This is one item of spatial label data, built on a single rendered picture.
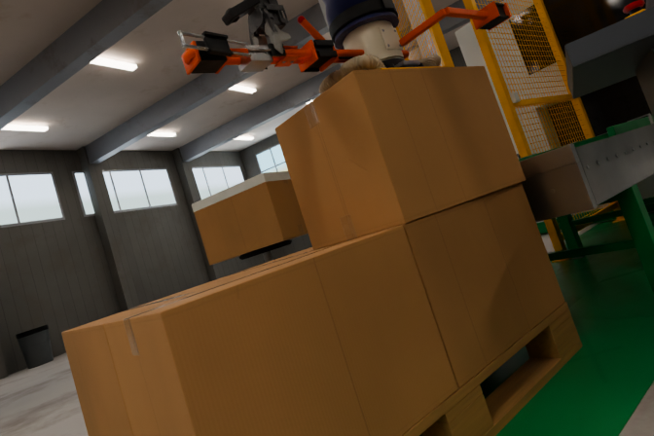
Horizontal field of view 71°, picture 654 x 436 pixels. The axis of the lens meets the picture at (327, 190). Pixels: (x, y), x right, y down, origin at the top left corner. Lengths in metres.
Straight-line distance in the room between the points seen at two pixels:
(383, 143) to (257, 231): 1.66
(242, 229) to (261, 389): 1.98
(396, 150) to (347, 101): 0.18
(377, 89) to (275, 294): 0.60
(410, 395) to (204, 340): 0.48
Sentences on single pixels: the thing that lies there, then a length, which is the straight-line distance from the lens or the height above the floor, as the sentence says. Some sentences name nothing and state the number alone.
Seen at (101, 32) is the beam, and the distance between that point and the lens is 6.32.
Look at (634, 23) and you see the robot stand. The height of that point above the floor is 0.74.
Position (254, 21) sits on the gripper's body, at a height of 1.17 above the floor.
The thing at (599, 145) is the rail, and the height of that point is 0.58.
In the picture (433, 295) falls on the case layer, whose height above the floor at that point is 0.36.
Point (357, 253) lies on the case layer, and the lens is 1.01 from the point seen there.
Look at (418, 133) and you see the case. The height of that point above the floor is 0.76.
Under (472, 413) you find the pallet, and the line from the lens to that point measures 1.24.
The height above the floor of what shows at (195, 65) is 1.05.
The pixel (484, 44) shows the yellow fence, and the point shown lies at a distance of 3.17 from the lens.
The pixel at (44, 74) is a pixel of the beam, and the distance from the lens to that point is 7.20.
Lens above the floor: 0.58
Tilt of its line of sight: 5 degrees up
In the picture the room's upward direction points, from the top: 18 degrees counter-clockwise
